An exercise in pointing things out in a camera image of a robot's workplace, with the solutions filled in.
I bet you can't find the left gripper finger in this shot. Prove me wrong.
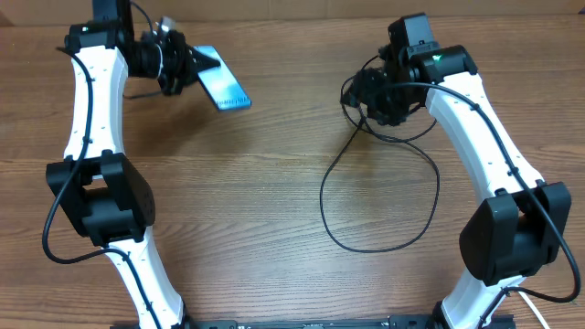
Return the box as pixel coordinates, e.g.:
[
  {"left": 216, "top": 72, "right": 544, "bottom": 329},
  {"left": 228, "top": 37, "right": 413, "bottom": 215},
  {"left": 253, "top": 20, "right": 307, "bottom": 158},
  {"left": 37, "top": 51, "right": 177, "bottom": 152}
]
[
  {"left": 175, "top": 69, "right": 199, "bottom": 91},
  {"left": 186, "top": 46, "right": 220, "bottom": 73}
]

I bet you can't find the blue Galaxy smartphone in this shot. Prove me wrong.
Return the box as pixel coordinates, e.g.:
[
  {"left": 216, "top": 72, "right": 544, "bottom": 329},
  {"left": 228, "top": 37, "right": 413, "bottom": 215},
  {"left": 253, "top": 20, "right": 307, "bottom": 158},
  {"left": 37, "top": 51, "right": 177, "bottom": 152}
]
[{"left": 194, "top": 46, "right": 251, "bottom": 111}]

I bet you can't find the black USB charging cable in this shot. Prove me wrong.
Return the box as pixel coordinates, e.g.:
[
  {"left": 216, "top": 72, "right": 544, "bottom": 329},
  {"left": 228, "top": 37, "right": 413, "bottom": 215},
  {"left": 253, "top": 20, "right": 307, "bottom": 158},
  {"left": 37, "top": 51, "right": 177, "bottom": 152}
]
[{"left": 319, "top": 54, "right": 441, "bottom": 254}]

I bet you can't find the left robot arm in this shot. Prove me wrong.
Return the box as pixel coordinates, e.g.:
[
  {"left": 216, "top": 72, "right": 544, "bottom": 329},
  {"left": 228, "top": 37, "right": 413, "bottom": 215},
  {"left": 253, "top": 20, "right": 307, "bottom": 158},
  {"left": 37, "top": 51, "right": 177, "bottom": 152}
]
[{"left": 41, "top": 0, "right": 222, "bottom": 328}]

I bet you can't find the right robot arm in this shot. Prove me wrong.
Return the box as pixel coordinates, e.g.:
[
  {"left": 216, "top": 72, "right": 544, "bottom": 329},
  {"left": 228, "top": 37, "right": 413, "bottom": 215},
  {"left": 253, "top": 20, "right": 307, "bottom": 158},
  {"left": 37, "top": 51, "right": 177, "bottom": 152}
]
[{"left": 340, "top": 14, "right": 571, "bottom": 328}]

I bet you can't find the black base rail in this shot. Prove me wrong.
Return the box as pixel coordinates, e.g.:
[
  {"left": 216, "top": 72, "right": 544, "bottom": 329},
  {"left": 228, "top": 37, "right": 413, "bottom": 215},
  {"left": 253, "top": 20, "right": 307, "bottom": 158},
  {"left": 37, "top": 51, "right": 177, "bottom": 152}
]
[{"left": 173, "top": 315, "right": 443, "bottom": 329}]

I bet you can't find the white power strip cord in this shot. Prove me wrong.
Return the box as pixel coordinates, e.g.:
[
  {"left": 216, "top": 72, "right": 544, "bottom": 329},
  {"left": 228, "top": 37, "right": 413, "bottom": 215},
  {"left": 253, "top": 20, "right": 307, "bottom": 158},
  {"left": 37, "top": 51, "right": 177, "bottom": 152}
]
[{"left": 516, "top": 290, "right": 552, "bottom": 329}]

